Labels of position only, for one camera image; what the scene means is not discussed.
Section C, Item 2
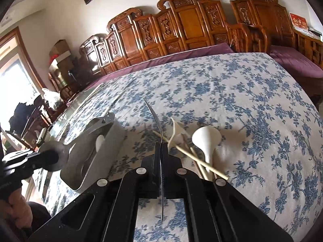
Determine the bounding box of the cardboard box stack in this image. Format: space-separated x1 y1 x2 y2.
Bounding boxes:
49 39 70 62

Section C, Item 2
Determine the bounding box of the steel table knife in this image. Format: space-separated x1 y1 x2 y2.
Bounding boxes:
144 99 164 222

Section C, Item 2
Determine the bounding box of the red calendar card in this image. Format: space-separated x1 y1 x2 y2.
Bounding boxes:
289 12 308 31

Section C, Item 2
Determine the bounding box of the purple bench cushion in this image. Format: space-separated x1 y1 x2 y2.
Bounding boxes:
67 43 235 106

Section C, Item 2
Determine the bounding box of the white ceramic spoon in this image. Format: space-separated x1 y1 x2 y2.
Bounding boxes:
192 126 222 166
168 117 191 151

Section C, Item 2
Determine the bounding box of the carved wooden armchair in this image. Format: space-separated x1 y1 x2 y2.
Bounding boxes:
230 0 296 48

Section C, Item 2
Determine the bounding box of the purple chair cushion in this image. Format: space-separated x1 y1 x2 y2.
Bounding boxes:
269 45 323 78

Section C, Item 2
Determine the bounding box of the metal rectangular tray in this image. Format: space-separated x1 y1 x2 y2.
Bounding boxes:
60 113 125 193

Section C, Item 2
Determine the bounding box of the wooden chopstick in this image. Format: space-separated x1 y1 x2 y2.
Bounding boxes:
153 131 229 181
190 147 212 181

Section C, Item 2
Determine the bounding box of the person's left hand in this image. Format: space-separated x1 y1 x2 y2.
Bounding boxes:
1 188 33 231

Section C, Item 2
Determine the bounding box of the wooden side table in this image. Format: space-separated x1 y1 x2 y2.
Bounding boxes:
294 30 323 69

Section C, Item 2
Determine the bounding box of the blue floral tablecloth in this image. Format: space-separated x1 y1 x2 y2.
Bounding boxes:
32 52 323 242

